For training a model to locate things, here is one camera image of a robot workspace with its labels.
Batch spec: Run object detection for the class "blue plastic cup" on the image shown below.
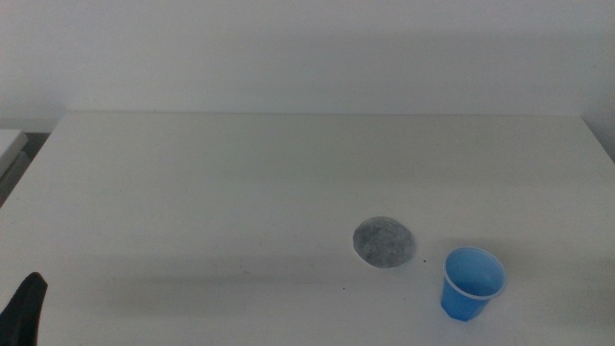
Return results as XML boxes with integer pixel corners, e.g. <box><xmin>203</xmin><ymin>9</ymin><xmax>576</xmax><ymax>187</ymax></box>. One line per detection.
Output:
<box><xmin>440</xmin><ymin>246</ymin><xmax>507</xmax><ymax>323</ymax></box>

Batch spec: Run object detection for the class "grey round cup mat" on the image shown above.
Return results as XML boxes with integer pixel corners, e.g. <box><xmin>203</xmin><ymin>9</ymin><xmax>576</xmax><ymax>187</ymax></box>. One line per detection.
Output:
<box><xmin>352</xmin><ymin>215</ymin><xmax>417</xmax><ymax>270</ymax></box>

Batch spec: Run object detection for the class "white side table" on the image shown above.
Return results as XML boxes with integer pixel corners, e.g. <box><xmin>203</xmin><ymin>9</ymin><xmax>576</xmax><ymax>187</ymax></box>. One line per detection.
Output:
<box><xmin>0</xmin><ymin>128</ymin><xmax>30</xmax><ymax>206</ymax></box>

